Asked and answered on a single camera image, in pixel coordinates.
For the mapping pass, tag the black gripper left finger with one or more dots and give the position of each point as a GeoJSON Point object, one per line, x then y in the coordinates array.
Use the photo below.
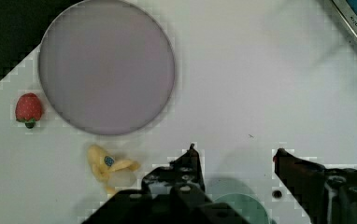
{"type": "Point", "coordinates": [174, 194]}

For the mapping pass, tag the peeled toy banana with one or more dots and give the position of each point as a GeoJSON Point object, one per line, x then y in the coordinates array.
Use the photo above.
{"type": "Point", "coordinates": [103, 164]}

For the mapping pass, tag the round grey plate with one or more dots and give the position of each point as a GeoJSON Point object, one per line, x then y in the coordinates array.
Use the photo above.
{"type": "Point", "coordinates": [107, 67]}

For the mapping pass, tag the teal green cup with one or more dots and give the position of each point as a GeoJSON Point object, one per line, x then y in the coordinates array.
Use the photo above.
{"type": "Point", "coordinates": [240, 197]}

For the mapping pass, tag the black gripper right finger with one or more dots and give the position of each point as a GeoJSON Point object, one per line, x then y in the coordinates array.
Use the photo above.
{"type": "Point", "coordinates": [328, 196]}

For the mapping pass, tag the red toy strawberry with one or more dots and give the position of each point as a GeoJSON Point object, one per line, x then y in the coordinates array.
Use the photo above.
{"type": "Point", "coordinates": [28, 110]}

